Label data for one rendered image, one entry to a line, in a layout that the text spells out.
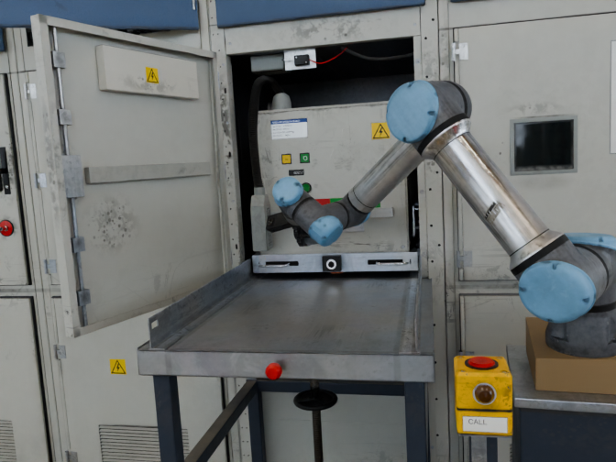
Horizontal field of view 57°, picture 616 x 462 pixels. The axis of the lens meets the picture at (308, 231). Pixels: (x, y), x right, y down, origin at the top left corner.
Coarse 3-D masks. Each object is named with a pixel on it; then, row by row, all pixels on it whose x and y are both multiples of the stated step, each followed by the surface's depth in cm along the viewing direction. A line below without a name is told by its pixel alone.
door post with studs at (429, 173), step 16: (432, 0) 163; (432, 16) 164; (432, 32) 164; (416, 48) 166; (432, 48) 165; (416, 64) 167; (432, 64) 165; (416, 80) 167; (432, 80) 166; (432, 160) 169; (432, 176) 170; (432, 192) 170; (432, 208) 171; (432, 224) 171; (432, 240) 172; (432, 256) 173; (432, 272) 173
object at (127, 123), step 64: (64, 64) 131; (128, 64) 147; (192, 64) 169; (64, 128) 132; (128, 128) 151; (192, 128) 173; (64, 192) 131; (128, 192) 151; (192, 192) 174; (64, 256) 132; (128, 256) 152; (192, 256) 174; (64, 320) 135
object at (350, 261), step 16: (256, 256) 188; (272, 256) 186; (288, 256) 185; (304, 256) 184; (320, 256) 183; (352, 256) 181; (368, 256) 180; (384, 256) 179; (400, 256) 178; (416, 256) 177; (256, 272) 188; (272, 272) 187
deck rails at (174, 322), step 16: (240, 272) 178; (208, 288) 152; (224, 288) 163; (240, 288) 174; (416, 288) 161; (176, 304) 132; (192, 304) 141; (208, 304) 151; (224, 304) 154; (416, 304) 118; (160, 320) 124; (176, 320) 132; (192, 320) 140; (416, 320) 111; (160, 336) 124; (176, 336) 127; (416, 336) 108; (400, 352) 109; (416, 352) 108
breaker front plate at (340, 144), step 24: (264, 120) 182; (312, 120) 179; (336, 120) 178; (360, 120) 176; (384, 120) 175; (264, 144) 183; (288, 144) 182; (312, 144) 180; (336, 144) 179; (360, 144) 177; (384, 144) 176; (264, 168) 184; (288, 168) 183; (312, 168) 181; (336, 168) 180; (360, 168) 178; (312, 192) 182; (336, 192) 181; (288, 240) 186; (336, 240) 183; (360, 240) 181; (384, 240) 179
